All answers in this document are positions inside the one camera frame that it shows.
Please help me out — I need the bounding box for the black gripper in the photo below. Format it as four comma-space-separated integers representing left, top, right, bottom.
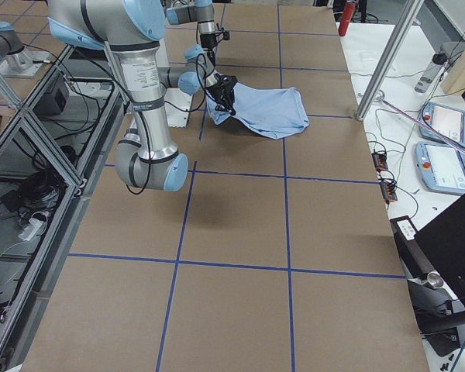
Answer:
199, 29, 230, 67
207, 74, 237, 115

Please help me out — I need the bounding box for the light blue t-shirt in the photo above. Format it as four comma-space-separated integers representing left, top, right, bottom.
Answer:
206, 83, 310, 140

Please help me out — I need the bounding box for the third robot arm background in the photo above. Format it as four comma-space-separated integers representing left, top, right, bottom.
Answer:
0, 21, 25, 62

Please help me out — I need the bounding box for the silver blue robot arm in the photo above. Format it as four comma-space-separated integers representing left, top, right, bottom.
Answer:
165, 0, 230, 66
48, 1, 237, 192

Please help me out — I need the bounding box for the red fire extinguisher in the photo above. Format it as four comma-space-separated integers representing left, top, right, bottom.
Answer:
338, 0, 357, 37

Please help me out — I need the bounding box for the brown paper table cover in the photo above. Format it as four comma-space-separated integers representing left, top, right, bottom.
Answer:
22, 5, 429, 371

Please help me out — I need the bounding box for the far black orange hub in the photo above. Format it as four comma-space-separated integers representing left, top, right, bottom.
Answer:
371, 151, 389, 171

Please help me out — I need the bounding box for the black orange hub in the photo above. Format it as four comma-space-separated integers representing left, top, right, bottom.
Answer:
379, 179, 398, 205
371, 151, 389, 171

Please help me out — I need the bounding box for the near black orange hub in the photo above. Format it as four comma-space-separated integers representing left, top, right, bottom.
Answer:
379, 179, 398, 205

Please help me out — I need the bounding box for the clear water bottle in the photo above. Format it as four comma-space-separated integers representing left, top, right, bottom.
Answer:
414, 52, 448, 94

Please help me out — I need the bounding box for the near blue teach pendant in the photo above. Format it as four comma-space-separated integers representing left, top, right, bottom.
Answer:
415, 142, 465, 195

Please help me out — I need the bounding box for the blue teach pendant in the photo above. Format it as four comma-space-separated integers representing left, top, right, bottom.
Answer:
418, 102, 465, 146
415, 142, 465, 195

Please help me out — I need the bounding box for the far blue teach pendant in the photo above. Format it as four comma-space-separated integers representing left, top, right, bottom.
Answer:
418, 102, 465, 146

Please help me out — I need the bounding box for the aluminium frame post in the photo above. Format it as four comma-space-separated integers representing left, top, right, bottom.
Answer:
355, 0, 424, 121

